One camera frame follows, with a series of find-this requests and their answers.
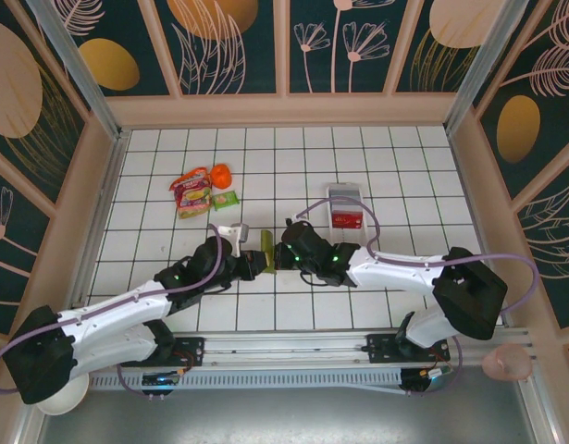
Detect green fabric card holder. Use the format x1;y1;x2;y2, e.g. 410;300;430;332
259;228;278;276

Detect white plastic card tray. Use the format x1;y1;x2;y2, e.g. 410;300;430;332
327;182;367;231

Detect small green packet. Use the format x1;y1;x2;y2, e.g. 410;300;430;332
212;191;242;212

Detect colourful snack packet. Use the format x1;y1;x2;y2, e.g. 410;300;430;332
169;166;215;220

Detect orange toy fruit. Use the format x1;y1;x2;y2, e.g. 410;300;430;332
209;164;234;191

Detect small electronics board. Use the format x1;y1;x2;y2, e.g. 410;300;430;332
140;367;183;392
402;363;454;397

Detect white bowl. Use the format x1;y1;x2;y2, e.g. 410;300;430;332
36;373;89;417

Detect pink plastic cup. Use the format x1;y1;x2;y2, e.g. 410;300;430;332
481;343;535;383

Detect long purple cable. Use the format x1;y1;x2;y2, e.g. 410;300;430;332
0;223;241;399
295;196;539;325

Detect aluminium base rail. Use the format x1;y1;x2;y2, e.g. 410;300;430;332
172;327;535;369

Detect white slotted cable duct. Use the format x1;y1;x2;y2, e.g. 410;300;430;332
87;368;408;395

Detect aluminium frame post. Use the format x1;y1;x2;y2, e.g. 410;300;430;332
27;0;128;142
443;0;544;133

